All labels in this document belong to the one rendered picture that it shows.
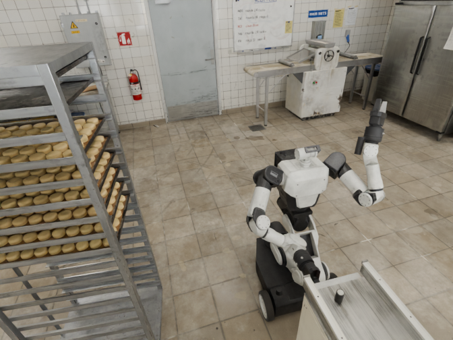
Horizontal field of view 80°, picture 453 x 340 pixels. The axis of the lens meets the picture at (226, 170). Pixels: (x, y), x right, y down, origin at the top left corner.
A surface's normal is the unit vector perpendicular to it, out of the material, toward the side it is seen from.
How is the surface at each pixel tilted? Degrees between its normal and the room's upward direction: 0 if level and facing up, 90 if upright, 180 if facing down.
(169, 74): 90
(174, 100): 90
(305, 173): 45
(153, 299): 0
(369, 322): 0
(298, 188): 90
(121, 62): 90
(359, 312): 0
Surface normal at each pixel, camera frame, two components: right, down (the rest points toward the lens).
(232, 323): -0.05, -0.84
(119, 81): 0.28, 0.50
